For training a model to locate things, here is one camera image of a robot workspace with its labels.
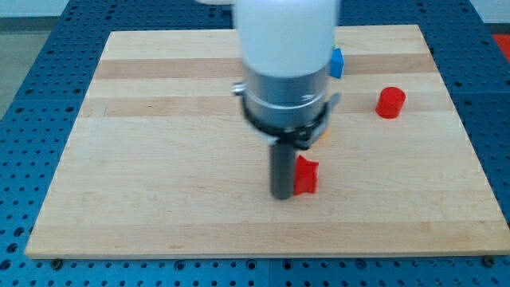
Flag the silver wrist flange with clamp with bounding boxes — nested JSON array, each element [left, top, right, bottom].
[[232, 65, 341, 150]]

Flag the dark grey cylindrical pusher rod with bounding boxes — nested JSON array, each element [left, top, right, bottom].
[[269, 143, 296, 199]]

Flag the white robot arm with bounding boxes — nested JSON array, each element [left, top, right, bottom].
[[233, 0, 340, 199]]

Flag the red star block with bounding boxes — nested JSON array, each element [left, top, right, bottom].
[[293, 155, 320, 196]]

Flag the yellow block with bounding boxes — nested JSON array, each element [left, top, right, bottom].
[[320, 128, 329, 140]]

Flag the blue block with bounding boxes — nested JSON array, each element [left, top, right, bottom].
[[330, 48, 344, 79]]

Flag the red cylinder block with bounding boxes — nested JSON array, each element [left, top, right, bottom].
[[375, 87, 406, 119]]

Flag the wooden board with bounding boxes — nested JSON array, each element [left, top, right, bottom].
[[25, 25, 509, 259]]

